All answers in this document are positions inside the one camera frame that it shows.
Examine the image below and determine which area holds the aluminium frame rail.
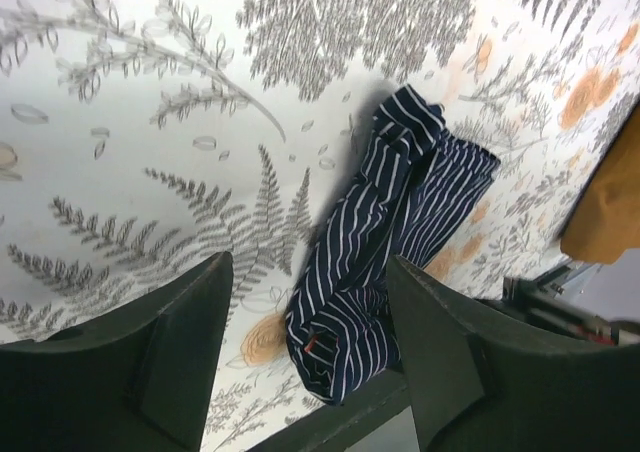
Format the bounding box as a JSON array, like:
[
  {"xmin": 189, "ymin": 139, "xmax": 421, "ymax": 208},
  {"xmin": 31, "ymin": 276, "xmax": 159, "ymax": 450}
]
[{"xmin": 502, "ymin": 264, "xmax": 639, "ymax": 346}]

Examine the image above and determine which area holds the mustard brown folded cloth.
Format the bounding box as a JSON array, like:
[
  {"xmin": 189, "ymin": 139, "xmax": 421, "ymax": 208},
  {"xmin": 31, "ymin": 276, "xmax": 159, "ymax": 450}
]
[{"xmin": 560, "ymin": 112, "xmax": 639, "ymax": 265}]

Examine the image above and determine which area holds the floral patterned table mat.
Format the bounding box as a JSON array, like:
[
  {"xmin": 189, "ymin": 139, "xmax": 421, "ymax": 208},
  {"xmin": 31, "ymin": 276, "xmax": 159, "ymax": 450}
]
[{"xmin": 1, "ymin": 0, "xmax": 639, "ymax": 451}]

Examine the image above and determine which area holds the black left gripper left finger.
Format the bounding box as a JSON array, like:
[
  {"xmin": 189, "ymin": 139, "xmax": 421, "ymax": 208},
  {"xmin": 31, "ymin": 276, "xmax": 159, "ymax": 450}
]
[{"xmin": 1, "ymin": 252, "xmax": 233, "ymax": 451}]

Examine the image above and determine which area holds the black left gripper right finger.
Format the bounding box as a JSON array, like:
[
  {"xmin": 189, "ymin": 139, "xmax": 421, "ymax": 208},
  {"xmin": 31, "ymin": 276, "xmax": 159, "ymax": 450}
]
[{"xmin": 387, "ymin": 257, "xmax": 639, "ymax": 451}]

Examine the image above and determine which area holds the navy striped underwear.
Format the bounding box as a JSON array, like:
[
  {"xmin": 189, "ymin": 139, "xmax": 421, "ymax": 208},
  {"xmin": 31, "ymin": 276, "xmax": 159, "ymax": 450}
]
[{"xmin": 285, "ymin": 85, "xmax": 500, "ymax": 405}]

